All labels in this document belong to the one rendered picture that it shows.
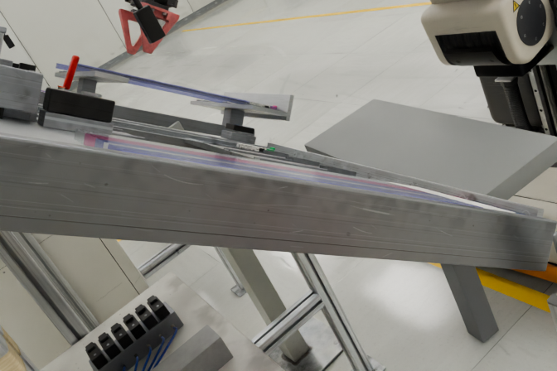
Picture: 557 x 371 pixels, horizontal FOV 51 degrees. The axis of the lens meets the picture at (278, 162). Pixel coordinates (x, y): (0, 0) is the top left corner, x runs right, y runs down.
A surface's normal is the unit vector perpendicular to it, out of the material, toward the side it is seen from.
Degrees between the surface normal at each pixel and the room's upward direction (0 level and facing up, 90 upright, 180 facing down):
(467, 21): 98
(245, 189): 90
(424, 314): 0
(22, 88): 90
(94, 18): 90
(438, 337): 0
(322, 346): 0
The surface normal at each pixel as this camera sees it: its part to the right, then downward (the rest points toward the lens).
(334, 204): 0.51, 0.15
